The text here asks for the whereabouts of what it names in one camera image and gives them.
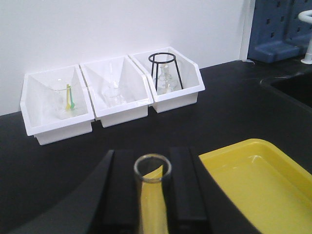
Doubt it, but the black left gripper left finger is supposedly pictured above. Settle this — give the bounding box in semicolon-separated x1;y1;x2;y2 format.
14;150;137;234

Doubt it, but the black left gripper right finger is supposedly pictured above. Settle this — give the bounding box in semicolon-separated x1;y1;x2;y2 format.
168;147;259;234

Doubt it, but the yellow plastic tray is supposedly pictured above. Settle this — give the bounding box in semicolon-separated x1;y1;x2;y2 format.
199;138;312;234

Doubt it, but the small glass beaker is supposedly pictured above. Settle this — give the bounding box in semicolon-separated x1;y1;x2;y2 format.
102;87;122;107

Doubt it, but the white storage bin middle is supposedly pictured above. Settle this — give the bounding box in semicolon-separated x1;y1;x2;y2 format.
80;56;154;128

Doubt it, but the white storage bin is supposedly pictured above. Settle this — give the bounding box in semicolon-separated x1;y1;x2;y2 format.
130;47;205;113
20;64;95;145
80;56;154;128

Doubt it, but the white storage bin left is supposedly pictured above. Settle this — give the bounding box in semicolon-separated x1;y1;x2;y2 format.
20;64;95;145

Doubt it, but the glass beaker with spatulas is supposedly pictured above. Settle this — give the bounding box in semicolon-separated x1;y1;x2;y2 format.
48;78;79;119

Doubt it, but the white storage bin right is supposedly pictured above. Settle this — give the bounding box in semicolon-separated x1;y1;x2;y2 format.
130;47;205;113

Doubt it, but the glass conical flask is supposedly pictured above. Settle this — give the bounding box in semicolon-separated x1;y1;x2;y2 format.
157;64;177;95

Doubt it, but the glass stirring rod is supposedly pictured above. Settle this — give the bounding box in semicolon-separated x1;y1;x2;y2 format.
109;62;115;89

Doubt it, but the black lab sink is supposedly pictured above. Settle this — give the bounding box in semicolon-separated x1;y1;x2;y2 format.
259;72;312;114

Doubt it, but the blue pegboard drying rack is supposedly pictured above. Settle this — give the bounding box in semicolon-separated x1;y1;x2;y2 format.
247;0;312;63

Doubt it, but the white pipe fixture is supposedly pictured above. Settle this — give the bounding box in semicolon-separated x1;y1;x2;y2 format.
298;9;312;64

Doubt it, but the black wire tripod stand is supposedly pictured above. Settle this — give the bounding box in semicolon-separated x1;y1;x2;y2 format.
148;52;184;94

